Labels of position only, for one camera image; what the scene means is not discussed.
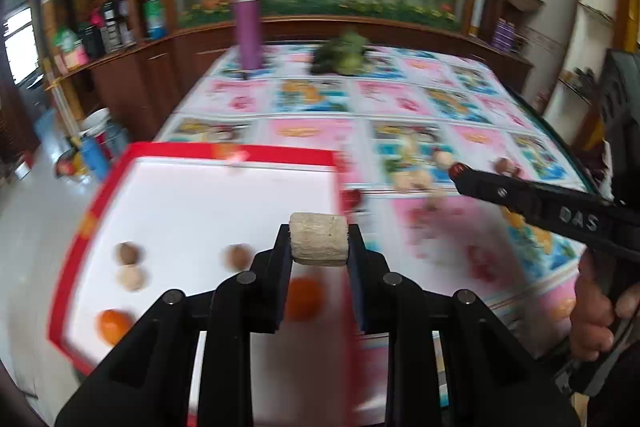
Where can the green leafy vegetable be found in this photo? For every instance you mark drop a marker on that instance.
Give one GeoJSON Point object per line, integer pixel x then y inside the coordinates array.
{"type": "Point", "coordinates": [346, 55]}

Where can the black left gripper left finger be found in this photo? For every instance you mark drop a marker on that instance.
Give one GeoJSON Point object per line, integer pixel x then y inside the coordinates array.
{"type": "Point", "coordinates": [251, 302]}

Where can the beige yam piece in box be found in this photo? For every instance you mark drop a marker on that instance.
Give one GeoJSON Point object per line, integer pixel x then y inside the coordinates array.
{"type": "Point", "coordinates": [131, 277]}

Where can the purple thermos bottle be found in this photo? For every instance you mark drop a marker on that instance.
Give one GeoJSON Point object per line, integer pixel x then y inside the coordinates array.
{"type": "Point", "coordinates": [248, 32]}

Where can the green blue bottle on shelf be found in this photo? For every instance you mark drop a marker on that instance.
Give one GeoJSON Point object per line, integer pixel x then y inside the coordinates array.
{"type": "Point", "coordinates": [155, 20]}

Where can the blue thermos flask on floor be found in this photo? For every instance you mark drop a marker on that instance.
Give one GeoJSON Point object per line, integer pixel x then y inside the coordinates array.
{"type": "Point", "coordinates": [94, 158]}

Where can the brown longan fruit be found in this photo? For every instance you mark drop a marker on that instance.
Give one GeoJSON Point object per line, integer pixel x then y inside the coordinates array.
{"type": "Point", "coordinates": [128, 253]}

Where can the orange tangerine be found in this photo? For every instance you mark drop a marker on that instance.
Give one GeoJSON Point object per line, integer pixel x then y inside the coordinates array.
{"type": "Point", "coordinates": [113, 325]}
{"type": "Point", "coordinates": [305, 301]}

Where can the orange tangerine centre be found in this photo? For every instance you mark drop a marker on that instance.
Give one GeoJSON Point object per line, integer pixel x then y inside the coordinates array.
{"type": "Point", "coordinates": [305, 301]}

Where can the right hand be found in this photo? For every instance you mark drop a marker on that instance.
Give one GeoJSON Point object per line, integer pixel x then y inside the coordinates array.
{"type": "Point", "coordinates": [594, 313]}

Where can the beige cylindrical yam piece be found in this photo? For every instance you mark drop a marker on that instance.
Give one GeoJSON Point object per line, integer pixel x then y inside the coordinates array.
{"type": "Point", "coordinates": [318, 239]}

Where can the colourful fruit print tablecloth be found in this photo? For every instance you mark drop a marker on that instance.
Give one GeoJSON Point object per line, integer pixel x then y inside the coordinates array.
{"type": "Point", "coordinates": [396, 128]}

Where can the red white shallow box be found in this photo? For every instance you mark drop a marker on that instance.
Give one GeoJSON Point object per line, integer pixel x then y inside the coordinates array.
{"type": "Point", "coordinates": [183, 204]}

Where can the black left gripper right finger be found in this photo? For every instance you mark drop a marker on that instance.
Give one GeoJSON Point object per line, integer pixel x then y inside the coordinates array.
{"type": "Point", "coordinates": [386, 302]}

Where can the orange tangerine left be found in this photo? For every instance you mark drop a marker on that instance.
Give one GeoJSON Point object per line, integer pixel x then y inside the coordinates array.
{"type": "Point", "coordinates": [113, 325]}

